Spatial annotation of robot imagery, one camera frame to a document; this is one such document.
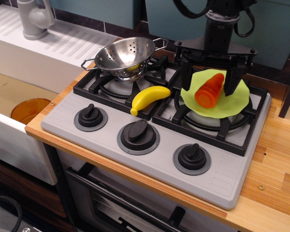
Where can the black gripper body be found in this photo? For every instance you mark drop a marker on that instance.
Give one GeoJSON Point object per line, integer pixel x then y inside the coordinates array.
{"type": "Point", "coordinates": [215, 48]}

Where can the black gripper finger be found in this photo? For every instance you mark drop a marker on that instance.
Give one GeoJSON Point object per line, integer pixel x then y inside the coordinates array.
{"type": "Point", "coordinates": [234, 75]}
{"type": "Point", "coordinates": [186, 73]}

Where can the orange toy carrot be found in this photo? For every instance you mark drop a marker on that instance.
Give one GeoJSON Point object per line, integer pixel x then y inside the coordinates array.
{"type": "Point", "coordinates": [208, 94]}

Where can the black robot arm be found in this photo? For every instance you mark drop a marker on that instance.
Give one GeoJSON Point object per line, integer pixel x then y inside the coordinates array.
{"type": "Point", "coordinates": [221, 8]}

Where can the green plastic plate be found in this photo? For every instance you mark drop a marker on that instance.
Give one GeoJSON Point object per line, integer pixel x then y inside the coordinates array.
{"type": "Point", "coordinates": [226, 105]}

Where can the black left burner grate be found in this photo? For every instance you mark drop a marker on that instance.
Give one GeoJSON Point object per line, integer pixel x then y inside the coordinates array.
{"type": "Point", "coordinates": [107, 90]}

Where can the black burner grate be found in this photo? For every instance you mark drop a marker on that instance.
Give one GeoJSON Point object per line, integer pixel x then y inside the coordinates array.
{"type": "Point", "coordinates": [107, 90]}
{"type": "Point", "coordinates": [233, 134]}

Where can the yellow toy banana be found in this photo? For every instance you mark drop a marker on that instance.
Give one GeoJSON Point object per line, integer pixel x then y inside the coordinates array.
{"type": "Point", "coordinates": [147, 96]}

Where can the steel colander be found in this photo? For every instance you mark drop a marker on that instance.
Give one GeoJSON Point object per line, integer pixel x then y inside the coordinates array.
{"type": "Point", "coordinates": [126, 58]}

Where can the black right burner grate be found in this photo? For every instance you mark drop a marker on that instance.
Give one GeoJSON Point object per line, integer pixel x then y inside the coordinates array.
{"type": "Point", "coordinates": [233, 134]}

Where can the black middle stove knob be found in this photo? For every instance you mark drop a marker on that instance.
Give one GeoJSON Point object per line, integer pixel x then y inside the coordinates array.
{"type": "Point", "coordinates": [138, 138]}

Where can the black stove knob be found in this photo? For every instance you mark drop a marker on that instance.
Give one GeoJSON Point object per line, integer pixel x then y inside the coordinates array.
{"type": "Point", "coordinates": [90, 119]}
{"type": "Point", "coordinates": [192, 159]}
{"type": "Point", "coordinates": [138, 138]}

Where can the grey toy stove top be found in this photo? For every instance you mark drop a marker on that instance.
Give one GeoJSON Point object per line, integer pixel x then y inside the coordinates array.
{"type": "Point", "coordinates": [155, 127]}

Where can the black right stove knob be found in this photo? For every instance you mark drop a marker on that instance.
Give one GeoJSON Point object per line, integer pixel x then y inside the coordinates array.
{"type": "Point", "coordinates": [192, 159]}

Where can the black left stove knob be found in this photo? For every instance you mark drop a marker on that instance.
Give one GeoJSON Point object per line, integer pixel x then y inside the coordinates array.
{"type": "Point", "coordinates": [90, 119]}

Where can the grey toy faucet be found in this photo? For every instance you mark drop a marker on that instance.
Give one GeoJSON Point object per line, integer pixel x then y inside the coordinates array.
{"type": "Point", "coordinates": [35, 21]}

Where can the toy oven door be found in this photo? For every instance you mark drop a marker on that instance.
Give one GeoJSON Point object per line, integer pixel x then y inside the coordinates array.
{"type": "Point", "coordinates": [114, 204]}

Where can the white toy sink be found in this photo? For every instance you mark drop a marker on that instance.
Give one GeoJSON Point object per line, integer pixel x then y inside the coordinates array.
{"type": "Point", "coordinates": [37, 69]}

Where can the orange plastic bowl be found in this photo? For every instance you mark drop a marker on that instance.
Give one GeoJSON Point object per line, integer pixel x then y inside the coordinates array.
{"type": "Point", "coordinates": [27, 110]}

